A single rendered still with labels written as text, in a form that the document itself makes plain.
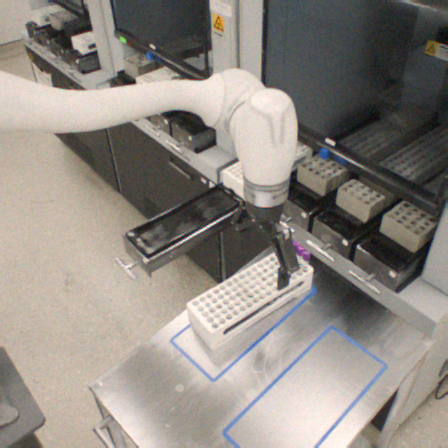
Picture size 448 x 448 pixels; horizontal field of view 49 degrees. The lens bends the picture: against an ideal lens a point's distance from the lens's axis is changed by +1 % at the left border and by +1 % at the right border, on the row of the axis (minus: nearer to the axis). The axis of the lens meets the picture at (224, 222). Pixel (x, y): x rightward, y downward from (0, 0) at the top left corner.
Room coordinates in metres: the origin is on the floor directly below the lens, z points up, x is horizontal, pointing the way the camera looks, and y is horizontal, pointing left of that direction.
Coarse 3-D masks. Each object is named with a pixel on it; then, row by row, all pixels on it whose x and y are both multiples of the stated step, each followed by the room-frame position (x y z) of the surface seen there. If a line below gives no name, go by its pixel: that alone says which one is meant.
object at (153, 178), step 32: (224, 0) 1.48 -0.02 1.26; (224, 32) 1.48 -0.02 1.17; (224, 64) 1.49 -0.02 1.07; (128, 128) 1.88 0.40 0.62; (128, 160) 1.93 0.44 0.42; (160, 160) 1.69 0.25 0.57; (192, 160) 1.50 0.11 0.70; (224, 160) 1.44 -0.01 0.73; (128, 192) 1.98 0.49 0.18; (160, 192) 1.72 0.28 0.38; (192, 192) 1.52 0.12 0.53; (192, 256) 1.56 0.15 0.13; (224, 256) 1.41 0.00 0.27
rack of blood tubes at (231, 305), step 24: (264, 264) 0.80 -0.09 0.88; (216, 288) 0.73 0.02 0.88; (240, 288) 0.73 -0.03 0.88; (264, 288) 0.73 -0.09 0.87; (288, 288) 0.73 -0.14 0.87; (192, 312) 0.67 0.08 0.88; (216, 312) 0.66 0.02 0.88; (240, 312) 0.66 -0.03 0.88; (264, 312) 0.69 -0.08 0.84; (216, 336) 0.61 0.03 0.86
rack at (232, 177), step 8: (304, 144) 1.33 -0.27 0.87; (296, 152) 1.29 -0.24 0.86; (304, 152) 1.29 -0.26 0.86; (296, 160) 1.26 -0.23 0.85; (304, 160) 1.29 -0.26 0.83; (232, 168) 1.22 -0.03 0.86; (240, 168) 1.22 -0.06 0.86; (224, 176) 1.20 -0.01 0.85; (232, 176) 1.17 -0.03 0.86; (240, 176) 1.17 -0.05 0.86; (224, 184) 1.19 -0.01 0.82; (232, 184) 1.17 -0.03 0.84; (240, 184) 1.14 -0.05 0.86; (240, 192) 1.14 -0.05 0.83
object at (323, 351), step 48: (336, 288) 0.77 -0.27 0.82; (192, 336) 0.65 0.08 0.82; (240, 336) 0.64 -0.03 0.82; (288, 336) 0.64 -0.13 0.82; (336, 336) 0.63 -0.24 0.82; (384, 336) 0.63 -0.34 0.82; (96, 384) 0.54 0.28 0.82; (144, 384) 0.53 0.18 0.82; (192, 384) 0.53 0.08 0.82; (240, 384) 0.52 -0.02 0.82; (288, 384) 0.52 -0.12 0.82; (336, 384) 0.52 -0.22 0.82; (384, 384) 0.51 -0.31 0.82; (96, 432) 0.46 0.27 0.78; (144, 432) 0.43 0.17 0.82; (192, 432) 0.43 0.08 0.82; (240, 432) 0.43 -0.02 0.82; (288, 432) 0.42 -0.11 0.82; (336, 432) 0.42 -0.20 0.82; (384, 432) 0.61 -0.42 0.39
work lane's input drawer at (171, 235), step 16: (208, 192) 1.17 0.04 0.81; (224, 192) 1.17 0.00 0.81; (176, 208) 1.10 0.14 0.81; (192, 208) 1.11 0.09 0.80; (208, 208) 1.10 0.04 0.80; (224, 208) 1.10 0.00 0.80; (144, 224) 1.03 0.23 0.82; (160, 224) 1.04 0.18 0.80; (176, 224) 1.04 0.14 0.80; (192, 224) 1.04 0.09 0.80; (208, 224) 1.03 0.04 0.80; (224, 224) 1.06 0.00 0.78; (128, 240) 0.98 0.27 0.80; (144, 240) 0.96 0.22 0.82; (160, 240) 0.98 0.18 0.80; (176, 240) 0.97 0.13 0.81; (192, 240) 0.98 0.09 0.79; (144, 256) 0.92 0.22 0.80; (160, 256) 0.92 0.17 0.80; (176, 256) 0.95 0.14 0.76; (128, 272) 0.91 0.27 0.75
